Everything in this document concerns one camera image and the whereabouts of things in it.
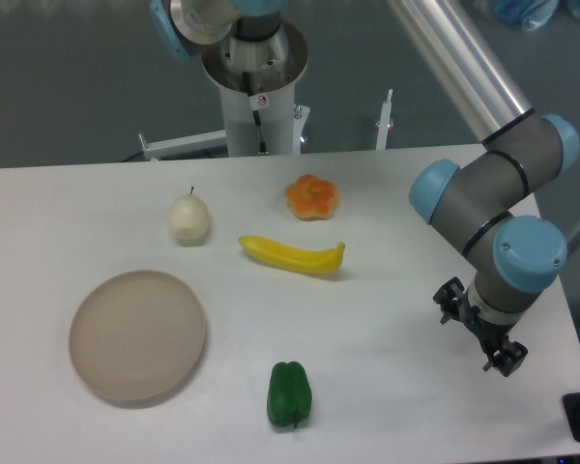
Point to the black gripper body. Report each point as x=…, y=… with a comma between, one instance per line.
x=489, y=335

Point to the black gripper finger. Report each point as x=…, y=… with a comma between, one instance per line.
x=504, y=355
x=449, y=297

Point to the yellow banana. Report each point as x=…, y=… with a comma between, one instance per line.
x=293, y=259

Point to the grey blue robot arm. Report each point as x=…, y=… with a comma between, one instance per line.
x=515, y=258

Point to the orange bread roll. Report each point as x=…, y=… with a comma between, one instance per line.
x=312, y=198

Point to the green bell pepper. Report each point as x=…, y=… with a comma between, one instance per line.
x=289, y=398

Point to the white pear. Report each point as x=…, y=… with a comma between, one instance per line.
x=189, y=220

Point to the blue plastic bag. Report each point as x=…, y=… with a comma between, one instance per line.
x=524, y=15

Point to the beige round plate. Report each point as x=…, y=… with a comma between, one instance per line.
x=136, y=339

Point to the white metal bracket right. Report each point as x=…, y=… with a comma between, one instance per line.
x=385, y=122

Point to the white metal bracket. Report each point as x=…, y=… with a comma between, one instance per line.
x=385, y=122
x=182, y=146

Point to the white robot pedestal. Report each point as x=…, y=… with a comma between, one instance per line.
x=256, y=75

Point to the white metal bracket left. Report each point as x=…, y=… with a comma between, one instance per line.
x=182, y=146

